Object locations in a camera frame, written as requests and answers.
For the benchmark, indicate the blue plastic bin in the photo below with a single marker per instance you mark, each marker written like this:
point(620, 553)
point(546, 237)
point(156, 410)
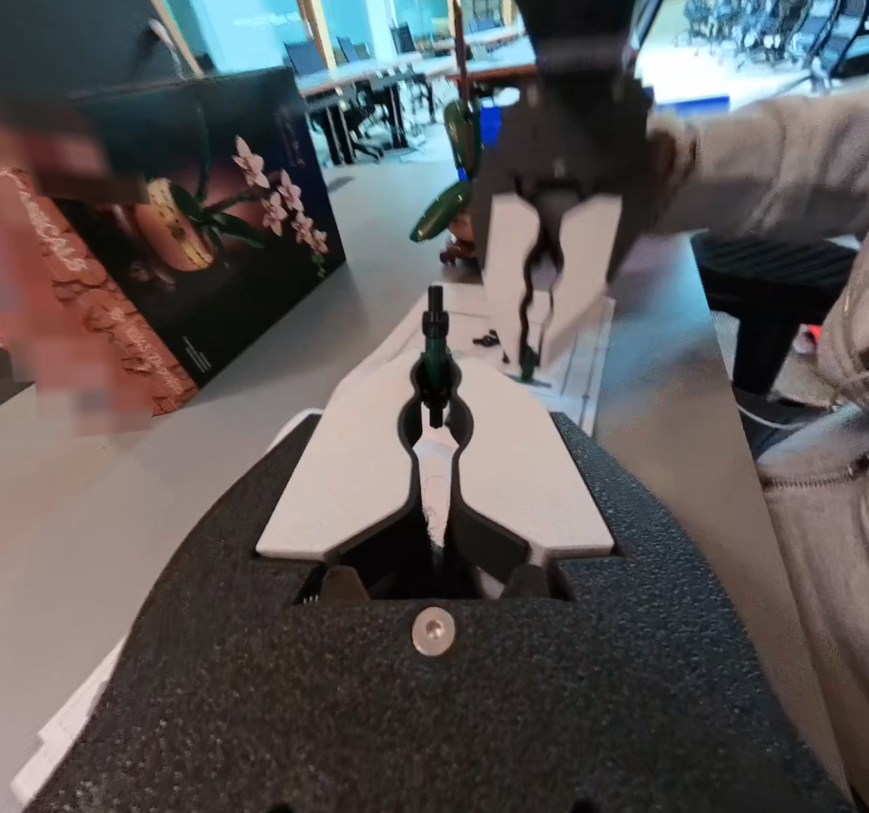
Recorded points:
point(489, 124)

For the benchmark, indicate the green black toy stem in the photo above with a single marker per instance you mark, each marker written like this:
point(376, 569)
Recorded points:
point(434, 345)

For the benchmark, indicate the row of black office chairs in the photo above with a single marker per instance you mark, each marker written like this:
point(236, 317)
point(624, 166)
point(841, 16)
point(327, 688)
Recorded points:
point(305, 60)
point(767, 5)

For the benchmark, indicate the wooden column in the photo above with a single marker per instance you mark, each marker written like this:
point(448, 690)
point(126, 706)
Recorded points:
point(309, 5)

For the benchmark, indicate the white gooseneck microphone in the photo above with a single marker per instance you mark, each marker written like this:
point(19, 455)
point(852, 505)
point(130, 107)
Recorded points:
point(163, 39)

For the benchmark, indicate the person's right forearm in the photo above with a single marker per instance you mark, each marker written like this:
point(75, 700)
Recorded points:
point(767, 161)

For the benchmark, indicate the dark green toy cylinder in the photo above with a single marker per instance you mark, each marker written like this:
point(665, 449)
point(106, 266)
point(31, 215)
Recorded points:
point(529, 364)

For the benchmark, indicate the black wood-edged partition panel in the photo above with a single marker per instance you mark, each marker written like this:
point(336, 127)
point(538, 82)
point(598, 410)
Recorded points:
point(61, 5)

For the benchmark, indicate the small black toy pin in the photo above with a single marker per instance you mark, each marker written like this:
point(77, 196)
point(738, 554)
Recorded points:
point(487, 338)

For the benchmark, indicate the person's right hand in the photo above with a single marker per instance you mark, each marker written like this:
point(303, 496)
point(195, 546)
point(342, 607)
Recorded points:
point(669, 168)

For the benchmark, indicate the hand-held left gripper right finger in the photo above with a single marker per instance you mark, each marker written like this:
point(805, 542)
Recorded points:
point(536, 474)

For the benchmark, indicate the orange red object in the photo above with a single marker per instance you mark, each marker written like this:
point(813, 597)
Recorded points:
point(808, 341)

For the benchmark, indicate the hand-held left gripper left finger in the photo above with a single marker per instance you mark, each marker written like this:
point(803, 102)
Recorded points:
point(339, 474)

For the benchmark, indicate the grey desk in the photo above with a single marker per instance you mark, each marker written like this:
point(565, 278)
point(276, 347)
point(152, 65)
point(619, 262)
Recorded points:
point(380, 229)

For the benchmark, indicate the long office table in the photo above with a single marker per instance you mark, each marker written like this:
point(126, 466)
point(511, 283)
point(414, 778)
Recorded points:
point(380, 73)
point(495, 60)

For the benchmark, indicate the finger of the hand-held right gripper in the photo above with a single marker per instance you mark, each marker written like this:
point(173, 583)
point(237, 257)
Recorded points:
point(502, 250)
point(587, 256)

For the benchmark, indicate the white instruction booklet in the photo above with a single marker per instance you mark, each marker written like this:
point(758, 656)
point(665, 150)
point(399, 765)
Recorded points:
point(577, 378)

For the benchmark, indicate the black ribbed seat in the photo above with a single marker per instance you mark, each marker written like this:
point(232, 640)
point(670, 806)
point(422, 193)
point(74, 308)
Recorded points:
point(767, 283)

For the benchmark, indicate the dark orchid printed box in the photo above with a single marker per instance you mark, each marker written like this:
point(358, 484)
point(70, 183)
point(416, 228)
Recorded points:
point(237, 297)

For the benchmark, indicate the toy brick orchid plant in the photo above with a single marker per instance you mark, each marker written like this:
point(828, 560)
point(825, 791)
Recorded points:
point(441, 212)

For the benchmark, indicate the dark desk grommet cover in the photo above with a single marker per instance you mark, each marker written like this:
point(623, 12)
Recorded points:
point(339, 184)

